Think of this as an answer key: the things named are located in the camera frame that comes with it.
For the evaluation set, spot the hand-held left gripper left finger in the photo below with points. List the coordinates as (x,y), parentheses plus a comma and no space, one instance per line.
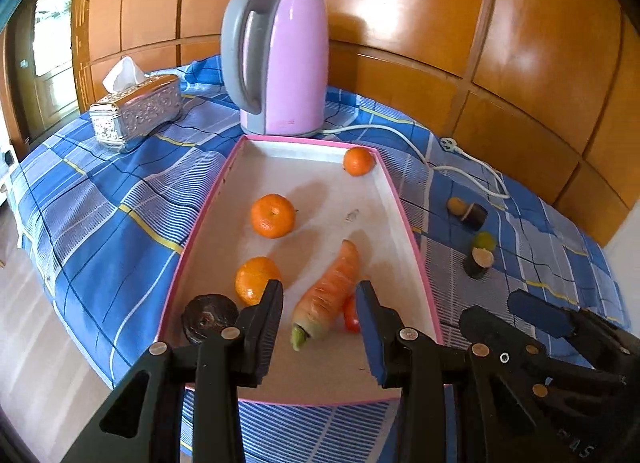
(262,338)

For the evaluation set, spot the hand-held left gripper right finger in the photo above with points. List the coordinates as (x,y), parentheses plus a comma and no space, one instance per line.
(370,333)

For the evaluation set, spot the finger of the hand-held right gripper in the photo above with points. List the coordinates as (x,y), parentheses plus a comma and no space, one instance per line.
(540,313)
(495,330)

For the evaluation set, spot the red tomato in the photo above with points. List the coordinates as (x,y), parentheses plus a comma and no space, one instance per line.
(351,315)

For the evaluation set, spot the dark purple wrinkled fruit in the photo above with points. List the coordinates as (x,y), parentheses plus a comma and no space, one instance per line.
(207,315)

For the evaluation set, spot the orange mandarin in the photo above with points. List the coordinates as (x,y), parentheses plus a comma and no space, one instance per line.
(255,279)
(272,215)
(358,161)

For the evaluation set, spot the orange carrot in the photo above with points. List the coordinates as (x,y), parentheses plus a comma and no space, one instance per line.
(325,293)

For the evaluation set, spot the green round fruit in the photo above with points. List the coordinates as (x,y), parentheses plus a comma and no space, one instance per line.
(484,240)

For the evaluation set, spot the small yellowish round fruit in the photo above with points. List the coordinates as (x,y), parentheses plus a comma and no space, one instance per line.
(456,205)

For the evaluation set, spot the pink-rimmed white tray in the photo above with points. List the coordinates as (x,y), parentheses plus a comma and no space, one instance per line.
(320,198)

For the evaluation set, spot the blue plaid cloth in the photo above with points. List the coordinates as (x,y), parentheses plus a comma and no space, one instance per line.
(100,223)

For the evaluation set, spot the silver embossed tissue box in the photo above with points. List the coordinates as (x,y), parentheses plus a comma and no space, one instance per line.
(140,113)

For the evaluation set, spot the pink electric kettle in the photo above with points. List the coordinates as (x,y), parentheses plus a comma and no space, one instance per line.
(295,68)

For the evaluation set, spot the white tissue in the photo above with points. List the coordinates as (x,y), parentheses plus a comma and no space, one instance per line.
(125,74)

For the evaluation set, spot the white cabinet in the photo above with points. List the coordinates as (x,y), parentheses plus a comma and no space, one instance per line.
(7,168)

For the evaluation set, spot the wooden glass door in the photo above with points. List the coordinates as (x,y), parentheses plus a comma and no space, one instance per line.
(50,43)

